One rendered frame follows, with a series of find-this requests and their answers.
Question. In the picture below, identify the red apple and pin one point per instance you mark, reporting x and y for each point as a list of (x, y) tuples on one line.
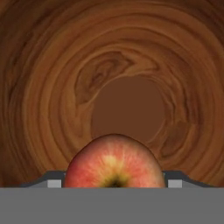
[(113, 163)]

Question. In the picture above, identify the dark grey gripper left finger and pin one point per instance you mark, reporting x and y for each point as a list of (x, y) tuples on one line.
[(54, 177)]

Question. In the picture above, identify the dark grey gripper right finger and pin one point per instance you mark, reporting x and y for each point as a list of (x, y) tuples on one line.
[(175, 177)]

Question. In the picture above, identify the brown wooden bowl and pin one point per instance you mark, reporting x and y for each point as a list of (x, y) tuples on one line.
[(43, 87)]

